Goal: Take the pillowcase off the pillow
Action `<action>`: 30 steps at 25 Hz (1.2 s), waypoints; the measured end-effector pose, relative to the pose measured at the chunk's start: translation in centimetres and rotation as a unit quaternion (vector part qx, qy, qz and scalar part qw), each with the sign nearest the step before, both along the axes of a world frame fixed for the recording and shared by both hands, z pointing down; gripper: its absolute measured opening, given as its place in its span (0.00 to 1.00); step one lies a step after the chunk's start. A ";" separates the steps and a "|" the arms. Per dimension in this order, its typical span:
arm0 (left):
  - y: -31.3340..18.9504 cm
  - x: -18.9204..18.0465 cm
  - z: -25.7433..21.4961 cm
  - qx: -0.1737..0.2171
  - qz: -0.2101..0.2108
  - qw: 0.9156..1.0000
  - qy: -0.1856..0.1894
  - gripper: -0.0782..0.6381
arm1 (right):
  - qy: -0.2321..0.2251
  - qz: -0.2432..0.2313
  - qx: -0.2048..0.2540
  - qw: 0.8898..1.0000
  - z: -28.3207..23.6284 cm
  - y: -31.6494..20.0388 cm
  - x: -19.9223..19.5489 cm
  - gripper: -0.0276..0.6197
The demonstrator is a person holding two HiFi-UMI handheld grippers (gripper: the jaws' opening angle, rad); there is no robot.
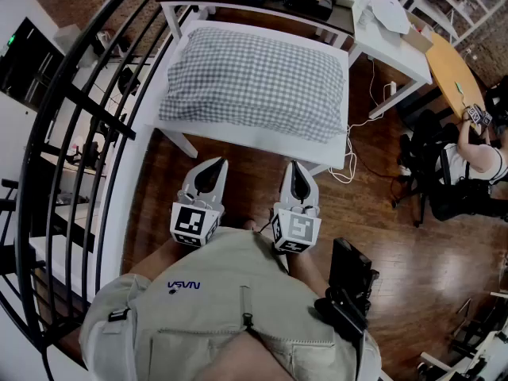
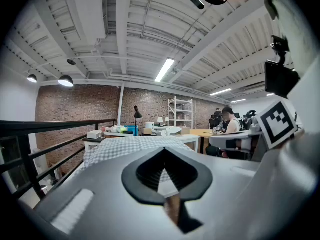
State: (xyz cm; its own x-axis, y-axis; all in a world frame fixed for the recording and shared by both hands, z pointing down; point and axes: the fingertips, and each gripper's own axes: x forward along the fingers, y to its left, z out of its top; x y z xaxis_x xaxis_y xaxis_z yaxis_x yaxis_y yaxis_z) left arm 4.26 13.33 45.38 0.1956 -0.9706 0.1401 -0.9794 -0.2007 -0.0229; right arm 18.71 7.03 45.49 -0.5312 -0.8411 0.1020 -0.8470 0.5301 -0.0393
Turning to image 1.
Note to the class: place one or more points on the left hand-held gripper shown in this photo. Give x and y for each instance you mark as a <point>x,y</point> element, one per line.
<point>190,220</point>

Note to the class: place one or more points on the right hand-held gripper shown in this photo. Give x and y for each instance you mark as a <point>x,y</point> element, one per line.
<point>295,228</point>

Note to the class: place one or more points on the grey checked pillowcase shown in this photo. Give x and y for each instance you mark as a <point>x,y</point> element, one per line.
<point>254,81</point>

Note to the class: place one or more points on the person's left forearm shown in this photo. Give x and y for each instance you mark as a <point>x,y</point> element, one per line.
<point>158,256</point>

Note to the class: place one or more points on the white work table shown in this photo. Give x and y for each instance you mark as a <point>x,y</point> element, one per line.
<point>238,141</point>

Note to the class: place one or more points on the person's right shoe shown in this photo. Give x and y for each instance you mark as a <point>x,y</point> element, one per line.
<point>250,225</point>

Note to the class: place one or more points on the black clip-mounted screen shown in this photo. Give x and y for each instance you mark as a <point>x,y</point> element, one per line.
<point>349,264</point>

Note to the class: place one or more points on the beige zip vest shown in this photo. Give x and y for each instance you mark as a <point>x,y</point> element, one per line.
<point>222,276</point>

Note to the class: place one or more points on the black metal railing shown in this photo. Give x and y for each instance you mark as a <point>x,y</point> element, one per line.
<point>103,115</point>

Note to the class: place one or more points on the black office chair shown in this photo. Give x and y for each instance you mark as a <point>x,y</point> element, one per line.
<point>456,205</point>
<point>420,141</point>

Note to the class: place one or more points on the white power adapter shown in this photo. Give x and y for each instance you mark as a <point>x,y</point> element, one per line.
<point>391,91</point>

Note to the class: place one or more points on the white side table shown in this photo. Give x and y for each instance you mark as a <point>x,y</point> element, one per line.
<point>389,50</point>

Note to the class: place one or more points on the dark-topped white-framed table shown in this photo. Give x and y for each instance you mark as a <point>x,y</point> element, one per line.
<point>343,20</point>

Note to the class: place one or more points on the person's bare chest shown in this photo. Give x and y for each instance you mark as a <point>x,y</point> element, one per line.
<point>246,359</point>

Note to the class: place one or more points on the black flat box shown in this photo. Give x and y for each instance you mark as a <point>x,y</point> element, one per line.
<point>313,10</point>

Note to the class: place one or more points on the white paper cup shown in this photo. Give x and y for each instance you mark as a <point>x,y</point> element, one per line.
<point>365,17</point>

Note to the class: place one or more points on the open cardboard box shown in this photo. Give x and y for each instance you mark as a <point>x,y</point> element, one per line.
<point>418,40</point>

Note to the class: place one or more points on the round wooden table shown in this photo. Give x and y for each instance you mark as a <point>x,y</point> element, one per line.
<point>452,66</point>

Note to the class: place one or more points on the white paper sheet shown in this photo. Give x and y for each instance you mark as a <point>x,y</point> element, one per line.
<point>391,14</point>

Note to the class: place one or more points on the pale cube box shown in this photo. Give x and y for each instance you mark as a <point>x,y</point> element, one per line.
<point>67,38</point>

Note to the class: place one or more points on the black cabinet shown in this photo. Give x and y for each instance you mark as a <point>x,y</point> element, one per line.
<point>28,66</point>

